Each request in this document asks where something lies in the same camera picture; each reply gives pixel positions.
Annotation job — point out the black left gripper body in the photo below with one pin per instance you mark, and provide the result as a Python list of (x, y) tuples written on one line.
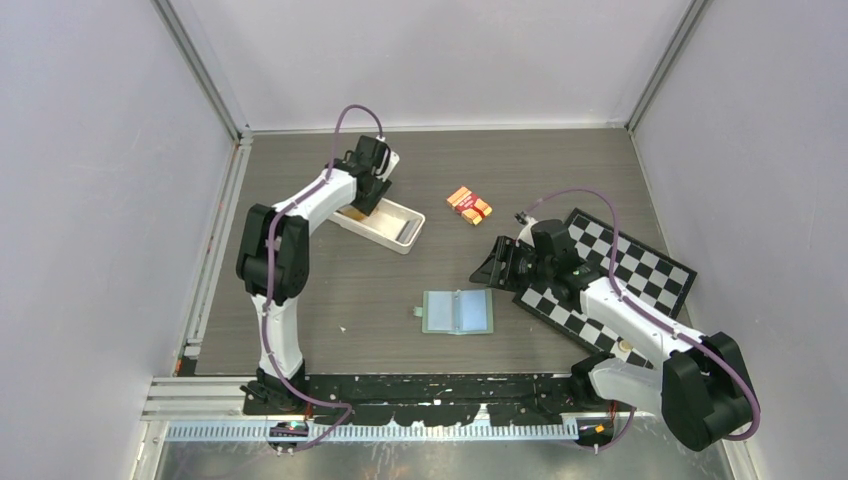
[(376, 178)]

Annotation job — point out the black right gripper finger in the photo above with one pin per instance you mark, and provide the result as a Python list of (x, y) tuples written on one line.
[(504, 249), (507, 276)]

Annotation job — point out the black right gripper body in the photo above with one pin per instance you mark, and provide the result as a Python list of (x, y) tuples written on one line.
[(543, 267)]

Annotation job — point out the gold credit card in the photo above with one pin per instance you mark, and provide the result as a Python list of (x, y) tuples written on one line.
[(353, 213)]

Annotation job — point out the white rectangular plastic tray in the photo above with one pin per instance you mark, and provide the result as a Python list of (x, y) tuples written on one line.
[(383, 225)]

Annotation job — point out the mint green card holder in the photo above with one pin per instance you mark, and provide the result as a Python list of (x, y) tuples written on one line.
[(458, 312)]

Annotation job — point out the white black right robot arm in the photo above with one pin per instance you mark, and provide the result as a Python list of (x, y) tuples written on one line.
[(662, 338)]

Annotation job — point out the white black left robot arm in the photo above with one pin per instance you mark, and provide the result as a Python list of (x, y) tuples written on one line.
[(274, 255)]

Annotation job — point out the grey credit card stack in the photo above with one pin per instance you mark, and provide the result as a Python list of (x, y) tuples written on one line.
[(408, 232)]

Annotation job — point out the red orange small box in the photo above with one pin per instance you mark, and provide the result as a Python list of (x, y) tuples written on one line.
[(469, 206)]

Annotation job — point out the black white chessboard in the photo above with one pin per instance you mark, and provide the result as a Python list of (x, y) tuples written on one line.
[(656, 279)]

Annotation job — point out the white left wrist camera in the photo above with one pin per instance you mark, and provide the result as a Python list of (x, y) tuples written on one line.
[(390, 162)]

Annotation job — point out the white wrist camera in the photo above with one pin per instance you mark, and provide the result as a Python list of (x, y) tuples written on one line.
[(526, 221), (390, 162)]

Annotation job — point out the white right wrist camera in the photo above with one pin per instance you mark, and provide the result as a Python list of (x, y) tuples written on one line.
[(526, 221)]

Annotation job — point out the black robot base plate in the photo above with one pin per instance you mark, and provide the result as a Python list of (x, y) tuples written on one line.
[(527, 399)]

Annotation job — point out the aluminium frame rail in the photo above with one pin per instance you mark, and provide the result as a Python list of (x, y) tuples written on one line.
[(210, 409)]

